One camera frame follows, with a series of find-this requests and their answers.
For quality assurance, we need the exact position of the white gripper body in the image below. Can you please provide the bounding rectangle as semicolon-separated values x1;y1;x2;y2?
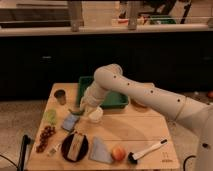
80;96;96;116

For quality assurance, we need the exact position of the green plastic tray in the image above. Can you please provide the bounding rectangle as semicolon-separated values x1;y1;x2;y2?
76;76;129;109

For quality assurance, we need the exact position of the orange peach fruit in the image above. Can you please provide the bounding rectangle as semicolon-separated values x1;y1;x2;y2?
111;146;126;161

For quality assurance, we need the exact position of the small wrapped packet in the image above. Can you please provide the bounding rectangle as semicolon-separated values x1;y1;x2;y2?
47;143;62;156

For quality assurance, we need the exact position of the dark round plate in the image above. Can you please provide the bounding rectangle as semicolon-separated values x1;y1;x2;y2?
61;133;89;162

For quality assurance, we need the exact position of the blue sponge cloth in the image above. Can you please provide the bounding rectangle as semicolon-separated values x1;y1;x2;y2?
62;114;80;131

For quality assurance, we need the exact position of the bunch of red grapes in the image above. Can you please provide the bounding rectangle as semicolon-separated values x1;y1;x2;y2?
36;125;56;153

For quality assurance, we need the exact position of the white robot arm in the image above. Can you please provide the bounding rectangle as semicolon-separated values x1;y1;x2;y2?
80;64;213;171

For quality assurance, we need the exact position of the dark metal cup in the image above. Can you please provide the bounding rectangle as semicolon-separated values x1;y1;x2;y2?
54;89;66;105

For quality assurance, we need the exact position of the grey blue folded cloth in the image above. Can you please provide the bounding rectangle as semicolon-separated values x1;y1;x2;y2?
89;137;113;164

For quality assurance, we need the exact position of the brown bread slice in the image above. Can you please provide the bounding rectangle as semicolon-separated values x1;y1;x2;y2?
67;133;84;161

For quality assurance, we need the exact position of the black cable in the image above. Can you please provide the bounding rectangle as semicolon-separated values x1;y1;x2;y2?
182;154;197;171

